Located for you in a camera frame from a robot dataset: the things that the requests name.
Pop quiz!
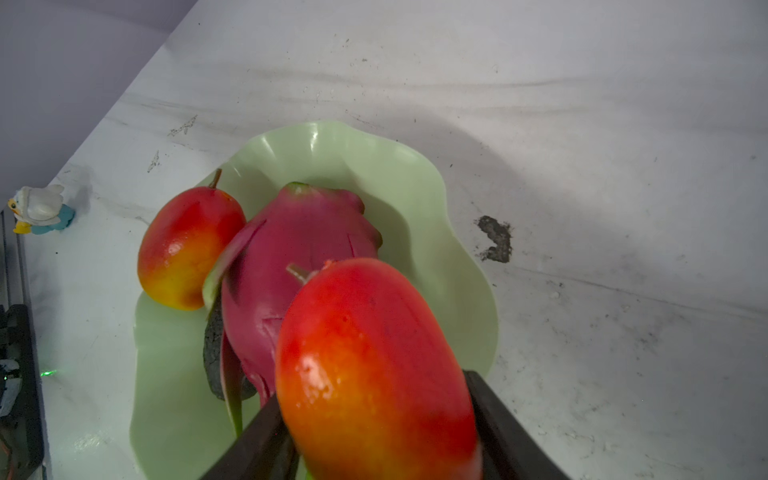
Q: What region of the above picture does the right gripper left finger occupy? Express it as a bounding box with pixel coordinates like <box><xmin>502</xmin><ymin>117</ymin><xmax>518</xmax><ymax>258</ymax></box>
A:
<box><xmin>201</xmin><ymin>396</ymin><xmax>299</xmax><ymax>480</ymax></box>

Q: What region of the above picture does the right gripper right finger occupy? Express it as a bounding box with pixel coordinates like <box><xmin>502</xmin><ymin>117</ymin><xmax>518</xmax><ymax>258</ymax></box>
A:
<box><xmin>464</xmin><ymin>370</ymin><xmax>569</xmax><ymax>480</ymax></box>

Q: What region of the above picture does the black avocado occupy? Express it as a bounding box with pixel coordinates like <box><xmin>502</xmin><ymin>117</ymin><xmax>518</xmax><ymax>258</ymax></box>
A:
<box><xmin>203</xmin><ymin>298</ymin><xmax>224</xmax><ymax>400</ymax></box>

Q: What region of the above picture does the small red yellow mango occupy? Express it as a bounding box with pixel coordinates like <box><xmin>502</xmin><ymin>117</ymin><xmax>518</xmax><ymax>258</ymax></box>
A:
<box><xmin>276</xmin><ymin>258</ymin><xmax>483</xmax><ymax>479</ymax></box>

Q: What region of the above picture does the pink dragon fruit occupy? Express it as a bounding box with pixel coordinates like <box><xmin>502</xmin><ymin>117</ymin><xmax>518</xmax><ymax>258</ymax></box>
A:
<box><xmin>202</xmin><ymin>182</ymin><xmax>383</xmax><ymax>434</ymax></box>

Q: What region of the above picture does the large red yellow mango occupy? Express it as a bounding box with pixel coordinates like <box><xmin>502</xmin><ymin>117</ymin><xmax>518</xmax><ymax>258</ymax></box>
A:
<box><xmin>137</xmin><ymin>169</ymin><xmax>246</xmax><ymax>311</ymax></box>

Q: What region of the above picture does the green scalloped fruit bowl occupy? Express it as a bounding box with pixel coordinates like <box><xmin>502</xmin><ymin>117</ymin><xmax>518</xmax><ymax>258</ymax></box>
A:
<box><xmin>130</xmin><ymin>121</ymin><xmax>499</xmax><ymax>479</ymax></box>

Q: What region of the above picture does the white duck toy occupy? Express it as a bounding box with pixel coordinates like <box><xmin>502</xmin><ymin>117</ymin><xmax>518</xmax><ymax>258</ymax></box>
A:
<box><xmin>7</xmin><ymin>184</ymin><xmax>76</xmax><ymax>235</ymax></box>

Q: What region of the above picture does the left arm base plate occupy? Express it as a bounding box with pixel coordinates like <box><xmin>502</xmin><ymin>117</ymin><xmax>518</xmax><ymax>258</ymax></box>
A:
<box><xmin>1</xmin><ymin>304</ymin><xmax>45</xmax><ymax>479</ymax></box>

